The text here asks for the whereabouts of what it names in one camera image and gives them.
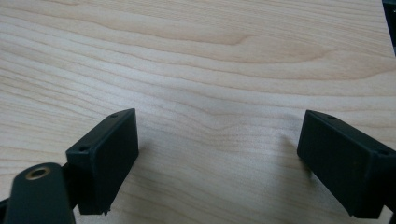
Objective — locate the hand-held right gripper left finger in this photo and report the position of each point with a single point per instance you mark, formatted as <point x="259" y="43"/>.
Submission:
<point x="102" y="155"/>

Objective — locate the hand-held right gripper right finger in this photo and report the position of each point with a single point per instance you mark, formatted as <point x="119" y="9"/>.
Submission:
<point x="345" y="161"/>

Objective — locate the dark object beside table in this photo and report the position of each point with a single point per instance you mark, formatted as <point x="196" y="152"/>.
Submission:
<point x="390" y="18"/>

